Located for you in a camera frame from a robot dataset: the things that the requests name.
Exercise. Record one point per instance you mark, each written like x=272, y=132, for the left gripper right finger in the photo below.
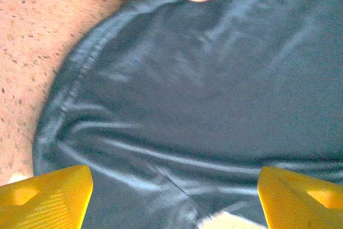
x=302, y=205

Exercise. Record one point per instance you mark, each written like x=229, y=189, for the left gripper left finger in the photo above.
x=43, y=202

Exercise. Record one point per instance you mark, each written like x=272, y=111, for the blue-grey t-shirt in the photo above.
x=201, y=92

